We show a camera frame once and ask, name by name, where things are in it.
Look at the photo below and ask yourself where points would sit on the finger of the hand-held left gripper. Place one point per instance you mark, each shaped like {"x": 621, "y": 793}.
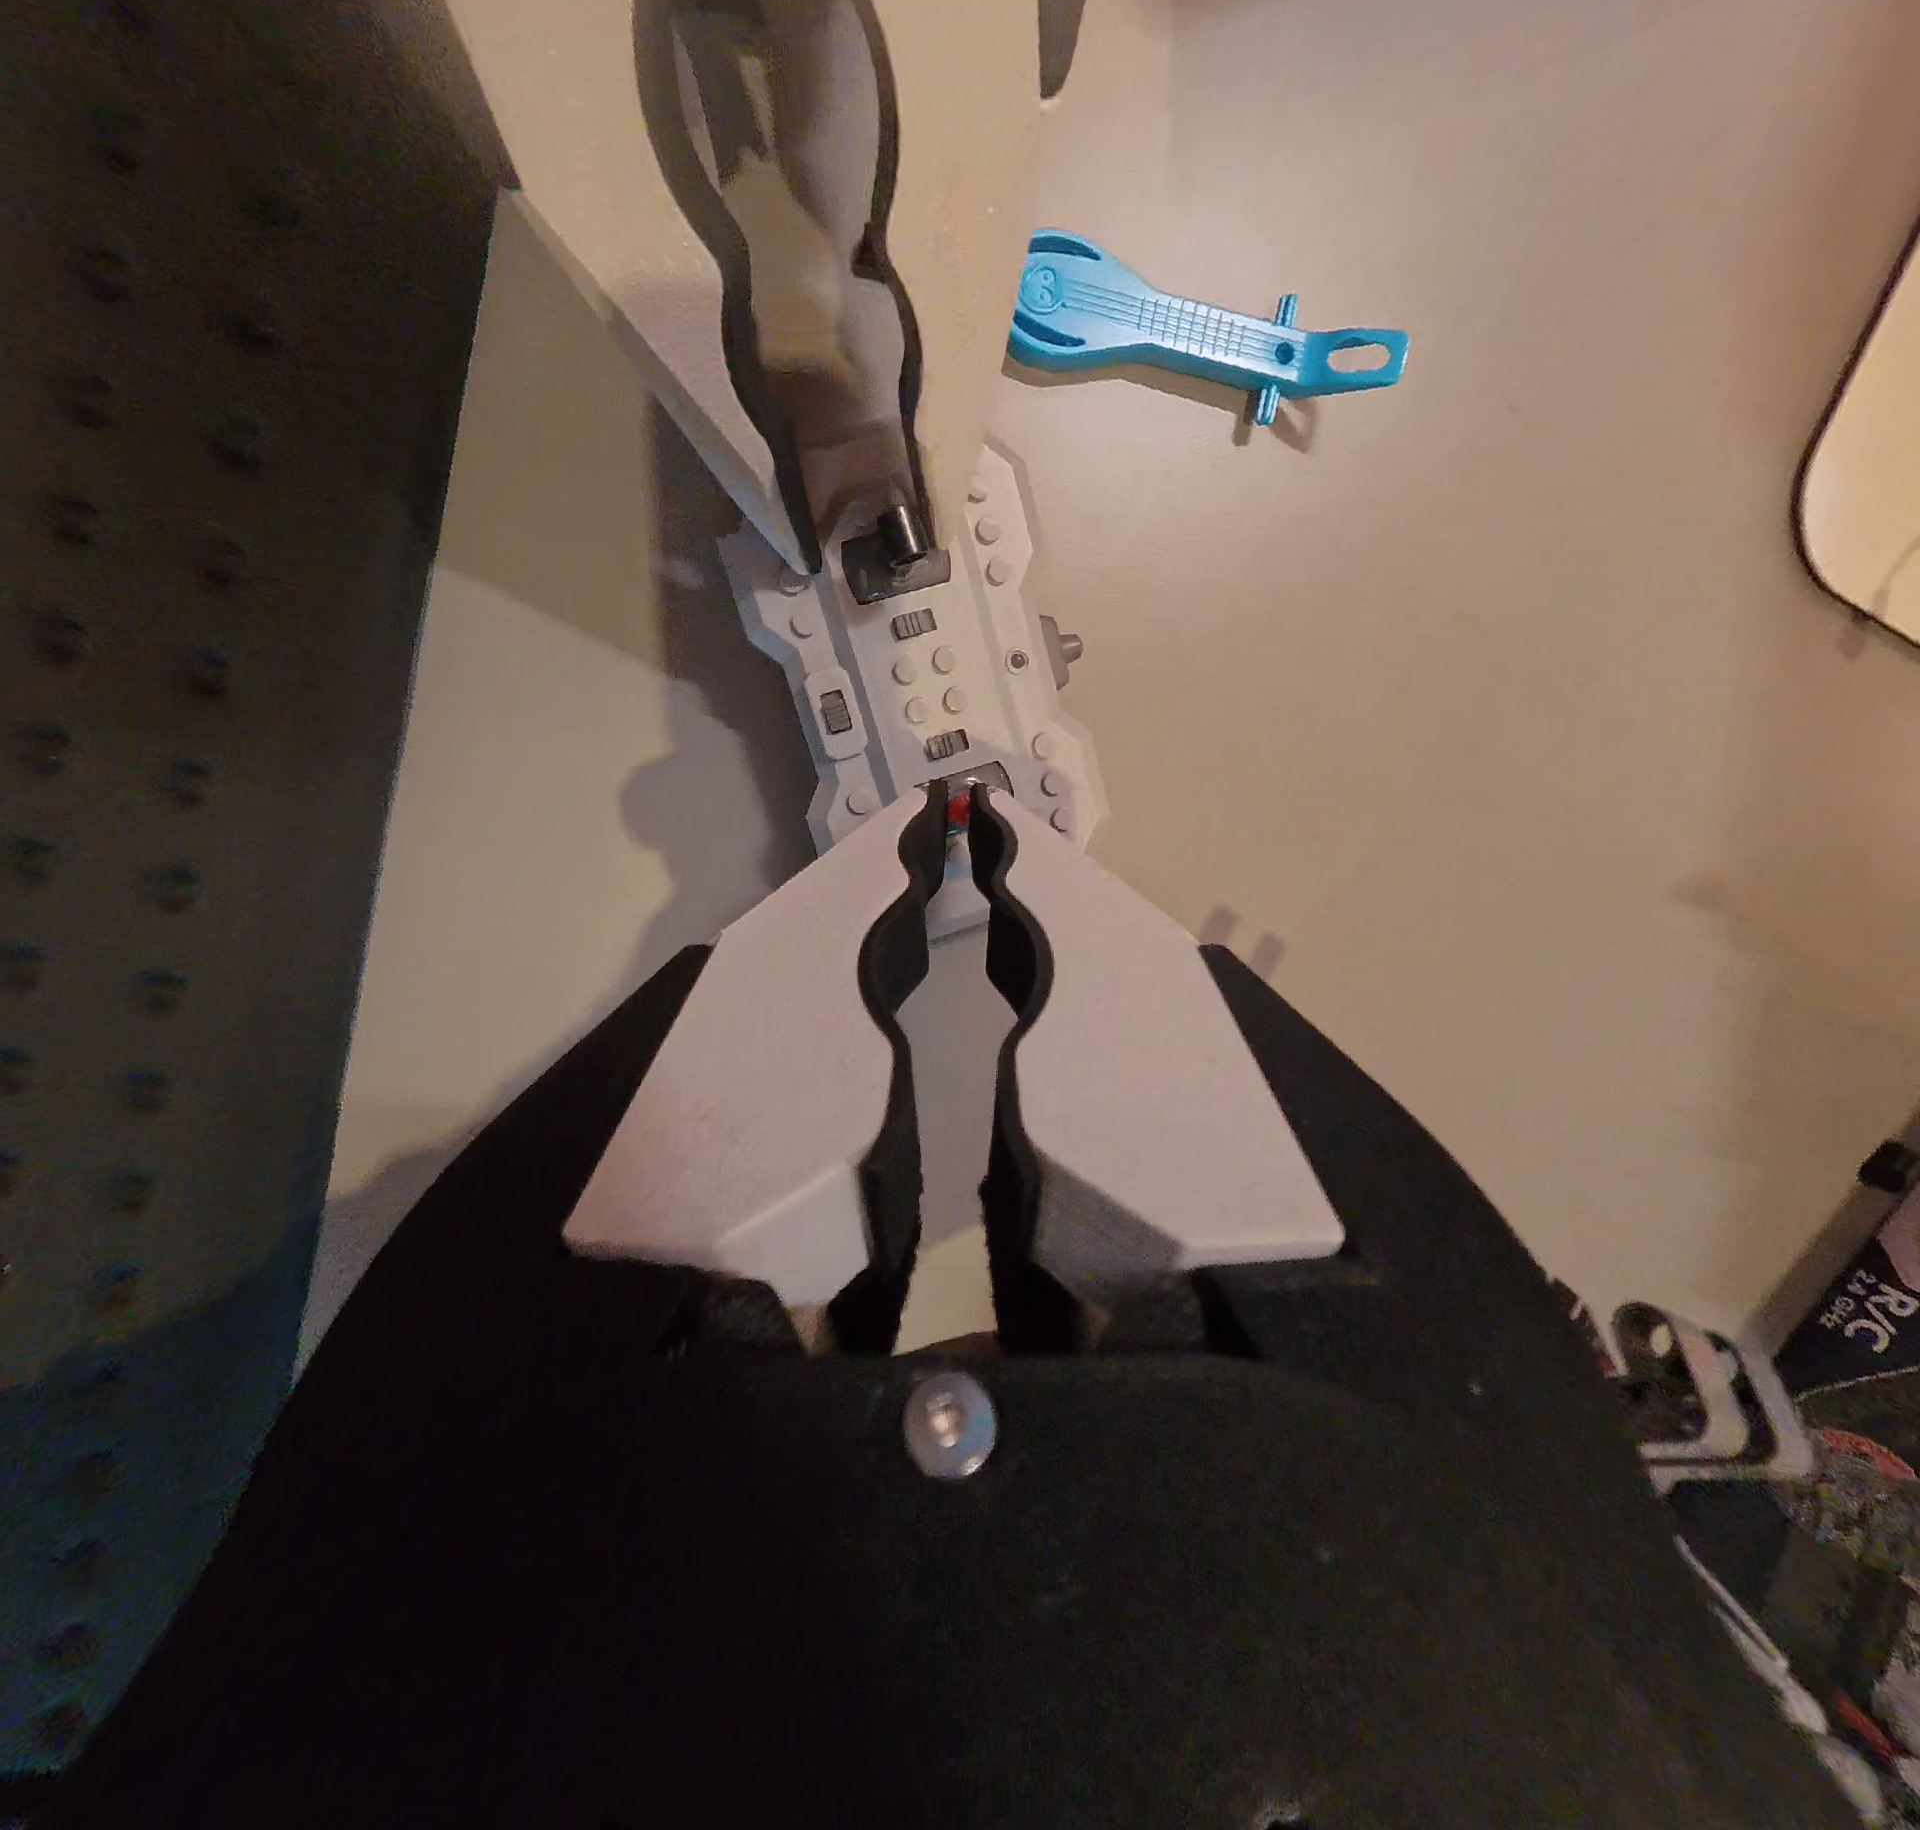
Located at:
{"x": 556, "y": 91}
{"x": 976, "y": 136}

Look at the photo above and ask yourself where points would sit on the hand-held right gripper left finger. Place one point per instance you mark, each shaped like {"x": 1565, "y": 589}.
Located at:
{"x": 721, "y": 1111}

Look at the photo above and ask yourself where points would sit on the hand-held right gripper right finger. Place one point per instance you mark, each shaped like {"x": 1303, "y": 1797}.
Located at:
{"x": 1185, "y": 1111}

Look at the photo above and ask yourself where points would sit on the blue brick separator tool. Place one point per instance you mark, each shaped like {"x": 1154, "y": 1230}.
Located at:
{"x": 1200, "y": 331}

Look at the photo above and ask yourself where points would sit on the black plastic pin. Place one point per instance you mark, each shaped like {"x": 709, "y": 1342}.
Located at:
{"x": 896, "y": 530}

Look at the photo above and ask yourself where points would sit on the white control hub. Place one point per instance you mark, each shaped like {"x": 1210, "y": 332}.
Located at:
{"x": 982, "y": 615}

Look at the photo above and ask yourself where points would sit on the white document stand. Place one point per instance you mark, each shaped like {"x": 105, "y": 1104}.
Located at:
{"x": 1883, "y": 510}

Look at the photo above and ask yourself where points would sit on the black dimpled pad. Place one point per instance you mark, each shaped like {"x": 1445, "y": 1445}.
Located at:
{"x": 196, "y": 661}

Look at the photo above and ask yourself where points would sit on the blue toy box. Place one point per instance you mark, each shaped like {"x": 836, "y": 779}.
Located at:
{"x": 1861, "y": 1560}

